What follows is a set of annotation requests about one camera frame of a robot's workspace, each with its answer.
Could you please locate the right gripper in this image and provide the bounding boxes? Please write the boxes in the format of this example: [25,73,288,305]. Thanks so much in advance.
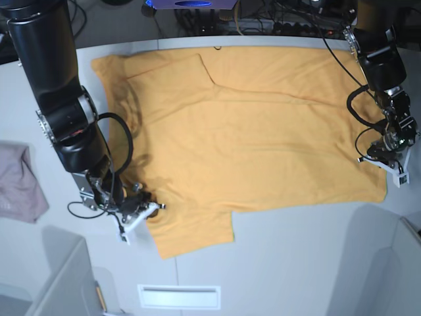
[106,182,166,227]

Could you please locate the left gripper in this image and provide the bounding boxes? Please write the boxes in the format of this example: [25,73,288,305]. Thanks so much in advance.
[357,131,420,168]

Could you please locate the orange yellow T-shirt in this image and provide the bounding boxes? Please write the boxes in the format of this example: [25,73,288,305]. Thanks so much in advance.
[91,47,386,259]

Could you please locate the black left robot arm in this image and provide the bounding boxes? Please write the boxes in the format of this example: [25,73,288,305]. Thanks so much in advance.
[343,1,418,167]

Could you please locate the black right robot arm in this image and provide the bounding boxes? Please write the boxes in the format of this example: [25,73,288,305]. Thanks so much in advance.
[1,1,163,232]

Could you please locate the white recessed table slot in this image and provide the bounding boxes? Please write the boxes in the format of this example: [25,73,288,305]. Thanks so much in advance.
[137,284,221,310]

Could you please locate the orange pencil in bin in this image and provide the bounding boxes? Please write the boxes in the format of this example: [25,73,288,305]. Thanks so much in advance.
[95,285,107,312]

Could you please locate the grey bin left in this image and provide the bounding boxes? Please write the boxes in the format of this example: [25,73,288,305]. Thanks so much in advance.
[26,226,103,316]

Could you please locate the grey bin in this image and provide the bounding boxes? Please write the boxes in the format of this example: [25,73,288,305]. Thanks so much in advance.
[26,226,103,316]
[327,217,420,315]

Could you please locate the pink grey cloth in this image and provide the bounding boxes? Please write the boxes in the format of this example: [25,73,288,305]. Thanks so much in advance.
[1,142,49,224]

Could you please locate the grey bin right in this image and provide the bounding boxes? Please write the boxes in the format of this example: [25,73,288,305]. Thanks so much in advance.
[327,217,420,315]

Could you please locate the black power strip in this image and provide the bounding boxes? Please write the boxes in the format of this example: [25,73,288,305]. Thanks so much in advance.
[270,22,339,37]

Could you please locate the purple blue device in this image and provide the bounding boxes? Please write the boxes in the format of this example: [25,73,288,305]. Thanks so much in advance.
[141,0,237,16]

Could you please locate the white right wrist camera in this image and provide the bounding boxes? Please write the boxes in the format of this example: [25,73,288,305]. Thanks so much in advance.
[114,219,145,246]

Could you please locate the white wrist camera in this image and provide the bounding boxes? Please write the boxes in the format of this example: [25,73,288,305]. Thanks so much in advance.
[114,219,145,246]
[383,148,411,188]

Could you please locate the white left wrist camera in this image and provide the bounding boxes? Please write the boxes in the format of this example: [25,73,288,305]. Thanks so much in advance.
[383,148,411,188]

